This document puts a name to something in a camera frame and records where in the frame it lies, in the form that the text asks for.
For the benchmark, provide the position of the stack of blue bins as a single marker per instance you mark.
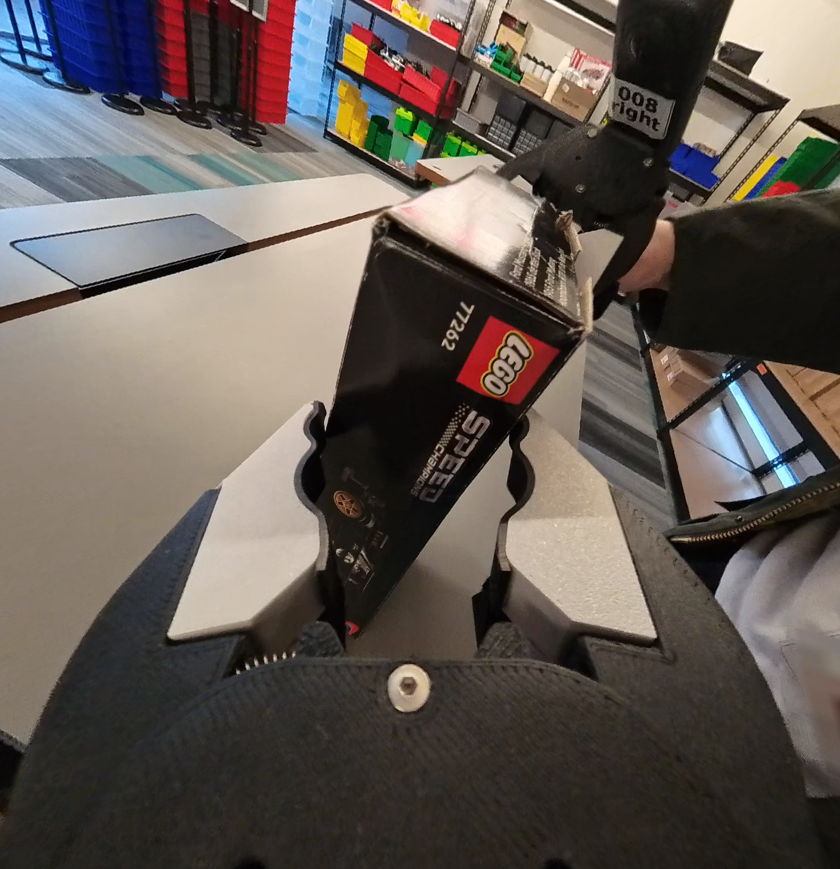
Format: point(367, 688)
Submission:
point(101, 41)

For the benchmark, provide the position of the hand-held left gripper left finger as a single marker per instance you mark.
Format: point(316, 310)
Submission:
point(250, 563)

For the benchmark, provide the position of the person's black jacket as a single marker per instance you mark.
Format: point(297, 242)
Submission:
point(752, 502)

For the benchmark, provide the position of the person's right forearm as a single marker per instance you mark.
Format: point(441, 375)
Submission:
point(766, 271)

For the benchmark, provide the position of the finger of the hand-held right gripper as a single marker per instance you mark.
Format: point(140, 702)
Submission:
point(600, 254)

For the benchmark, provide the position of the green and yellow bins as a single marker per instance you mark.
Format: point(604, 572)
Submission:
point(366, 115)

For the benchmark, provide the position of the stack of coloured plates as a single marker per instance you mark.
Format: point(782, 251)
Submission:
point(807, 159)

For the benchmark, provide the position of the black frame storage rack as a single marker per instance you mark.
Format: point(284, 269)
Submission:
point(659, 407)

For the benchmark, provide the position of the stack of small brown boxes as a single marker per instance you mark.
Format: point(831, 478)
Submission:
point(674, 370)

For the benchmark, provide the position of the stack of red bins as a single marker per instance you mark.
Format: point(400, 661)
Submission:
point(270, 54)

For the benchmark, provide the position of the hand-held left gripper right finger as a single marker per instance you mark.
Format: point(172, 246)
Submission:
point(576, 557)

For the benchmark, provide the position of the black case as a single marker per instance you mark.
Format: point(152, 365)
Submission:
point(740, 55)

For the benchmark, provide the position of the grey table brown edge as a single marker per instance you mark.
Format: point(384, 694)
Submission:
point(454, 168)

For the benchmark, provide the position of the small brown cardboard box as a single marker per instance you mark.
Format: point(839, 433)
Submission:
point(573, 95)

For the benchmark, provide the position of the row of black sign stands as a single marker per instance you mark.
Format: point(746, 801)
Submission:
point(209, 68)

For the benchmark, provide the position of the black speed car lego box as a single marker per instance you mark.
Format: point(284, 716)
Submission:
point(427, 326)

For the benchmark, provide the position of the black flat device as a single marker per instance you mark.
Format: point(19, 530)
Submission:
point(128, 248)

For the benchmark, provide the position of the row of blue bins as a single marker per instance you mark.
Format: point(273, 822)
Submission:
point(695, 163)

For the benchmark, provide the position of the person's right hand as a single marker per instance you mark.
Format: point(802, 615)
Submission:
point(654, 261)

